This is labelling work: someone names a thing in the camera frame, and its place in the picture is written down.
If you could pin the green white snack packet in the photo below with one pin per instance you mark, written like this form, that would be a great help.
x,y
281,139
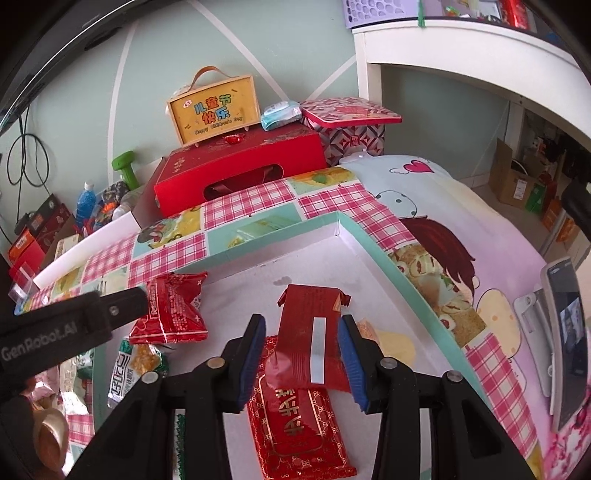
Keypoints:
x,y
127,376

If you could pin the cardboard boxes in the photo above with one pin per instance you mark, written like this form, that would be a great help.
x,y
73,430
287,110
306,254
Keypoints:
x,y
512,184

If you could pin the large red patterned snack packet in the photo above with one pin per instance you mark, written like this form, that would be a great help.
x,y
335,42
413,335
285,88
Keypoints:
x,y
295,429

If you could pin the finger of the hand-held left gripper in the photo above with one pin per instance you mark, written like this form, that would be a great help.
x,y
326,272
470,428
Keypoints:
x,y
124,307

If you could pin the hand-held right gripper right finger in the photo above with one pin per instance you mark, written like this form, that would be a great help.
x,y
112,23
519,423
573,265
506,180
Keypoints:
x,y
353,364

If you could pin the colourful toy pack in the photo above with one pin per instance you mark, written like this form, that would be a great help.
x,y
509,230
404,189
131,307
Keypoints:
x,y
113,196

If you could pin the pile of colourful stationery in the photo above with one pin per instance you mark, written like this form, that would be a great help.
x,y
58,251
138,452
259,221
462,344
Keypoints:
x,y
512,11

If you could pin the white phone stand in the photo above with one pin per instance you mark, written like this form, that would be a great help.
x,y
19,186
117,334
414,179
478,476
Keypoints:
x,y
531,323

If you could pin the small red snack packet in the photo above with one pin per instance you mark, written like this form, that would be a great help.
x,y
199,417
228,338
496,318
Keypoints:
x,y
173,314

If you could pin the red gift box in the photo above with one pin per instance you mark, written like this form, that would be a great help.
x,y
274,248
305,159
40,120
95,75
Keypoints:
x,y
221,170

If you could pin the blue liquid bottle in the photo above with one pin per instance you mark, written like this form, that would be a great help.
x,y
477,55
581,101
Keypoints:
x,y
85,205

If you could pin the dark red snack packet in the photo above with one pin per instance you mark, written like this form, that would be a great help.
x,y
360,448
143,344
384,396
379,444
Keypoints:
x,y
300,332

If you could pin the white foam board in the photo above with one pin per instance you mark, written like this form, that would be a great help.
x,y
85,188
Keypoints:
x,y
83,249

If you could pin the pink snack packet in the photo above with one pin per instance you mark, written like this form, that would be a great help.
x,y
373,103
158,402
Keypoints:
x,y
44,386

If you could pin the red candy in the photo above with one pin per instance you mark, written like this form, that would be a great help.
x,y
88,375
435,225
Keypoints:
x,y
233,138

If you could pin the blue wet wipes pack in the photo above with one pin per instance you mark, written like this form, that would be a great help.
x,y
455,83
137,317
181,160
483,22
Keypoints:
x,y
279,115

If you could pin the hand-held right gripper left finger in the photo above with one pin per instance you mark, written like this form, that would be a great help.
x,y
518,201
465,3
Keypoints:
x,y
251,364

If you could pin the white tray with teal rim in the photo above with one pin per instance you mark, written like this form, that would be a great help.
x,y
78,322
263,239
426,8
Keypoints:
x,y
323,270

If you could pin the purple perforated basket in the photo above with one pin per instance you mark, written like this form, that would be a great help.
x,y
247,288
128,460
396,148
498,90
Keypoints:
x,y
369,11

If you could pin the smartphone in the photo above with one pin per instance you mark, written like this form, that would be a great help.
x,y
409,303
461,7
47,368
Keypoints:
x,y
570,332

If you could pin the orange box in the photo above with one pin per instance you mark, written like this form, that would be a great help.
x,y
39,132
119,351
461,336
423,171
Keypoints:
x,y
21,247

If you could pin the clear plastic box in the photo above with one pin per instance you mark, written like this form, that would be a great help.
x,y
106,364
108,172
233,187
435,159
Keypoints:
x,y
21,284

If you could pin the green dumbbell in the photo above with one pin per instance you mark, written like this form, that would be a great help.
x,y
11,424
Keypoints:
x,y
124,168

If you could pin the red patterned tin box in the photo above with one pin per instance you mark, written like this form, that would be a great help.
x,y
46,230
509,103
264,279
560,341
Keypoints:
x,y
351,138

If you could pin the white yellow printed box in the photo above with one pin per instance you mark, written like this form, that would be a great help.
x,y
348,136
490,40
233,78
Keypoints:
x,y
68,247

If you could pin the black wall television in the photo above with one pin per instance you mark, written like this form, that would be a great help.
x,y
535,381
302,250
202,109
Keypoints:
x,y
41,41

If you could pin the white desk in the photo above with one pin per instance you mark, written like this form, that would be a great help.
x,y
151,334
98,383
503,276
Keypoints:
x,y
461,46

